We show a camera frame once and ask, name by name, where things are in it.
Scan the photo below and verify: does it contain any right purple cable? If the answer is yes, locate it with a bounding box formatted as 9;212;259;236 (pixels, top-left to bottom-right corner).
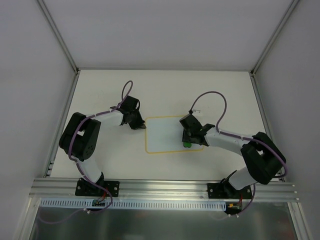
189;90;288;221

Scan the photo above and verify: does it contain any left aluminium frame post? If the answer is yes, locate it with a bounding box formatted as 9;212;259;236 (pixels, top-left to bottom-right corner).
36;0;80;178

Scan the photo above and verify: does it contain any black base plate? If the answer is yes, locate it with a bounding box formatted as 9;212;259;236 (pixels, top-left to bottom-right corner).
206;182;253;200
75;178;120;197

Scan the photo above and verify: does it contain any aluminium front rail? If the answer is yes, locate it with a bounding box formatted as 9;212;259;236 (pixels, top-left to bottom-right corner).
29;177;300;203

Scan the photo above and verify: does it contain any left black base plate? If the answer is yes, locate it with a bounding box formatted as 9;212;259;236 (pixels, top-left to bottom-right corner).
75;178;120;197

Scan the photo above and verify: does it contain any right aluminium frame post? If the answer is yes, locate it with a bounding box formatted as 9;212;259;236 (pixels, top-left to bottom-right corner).
250;0;305;176

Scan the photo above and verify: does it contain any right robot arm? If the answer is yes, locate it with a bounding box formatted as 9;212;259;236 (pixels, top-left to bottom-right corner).
179;114;288;198

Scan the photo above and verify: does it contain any aluminium frame post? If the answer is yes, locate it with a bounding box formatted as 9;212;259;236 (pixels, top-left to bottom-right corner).
250;0;305;176
36;0;80;178

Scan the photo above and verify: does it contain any white slotted cable duct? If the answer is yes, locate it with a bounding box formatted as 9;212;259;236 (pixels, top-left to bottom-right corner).
39;198;227;212

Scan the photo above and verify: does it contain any purple cable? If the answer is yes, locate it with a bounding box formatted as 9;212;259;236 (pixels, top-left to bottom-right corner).
37;80;134;225
189;90;288;221

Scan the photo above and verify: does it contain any yellow-framed small whiteboard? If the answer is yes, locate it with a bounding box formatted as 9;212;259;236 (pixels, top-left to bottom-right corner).
145;115;204;154

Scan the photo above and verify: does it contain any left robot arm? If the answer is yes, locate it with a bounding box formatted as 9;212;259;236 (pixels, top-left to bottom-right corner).
59;95;146;196

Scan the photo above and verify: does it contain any green bone-shaped eraser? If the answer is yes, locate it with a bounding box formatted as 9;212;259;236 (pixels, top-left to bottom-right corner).
183;142;192;148

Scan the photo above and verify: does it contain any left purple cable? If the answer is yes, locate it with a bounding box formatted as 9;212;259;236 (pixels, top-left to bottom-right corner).
37;80;134;225

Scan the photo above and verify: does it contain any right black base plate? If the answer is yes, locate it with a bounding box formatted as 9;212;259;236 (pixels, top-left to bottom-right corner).
206;182;253;200

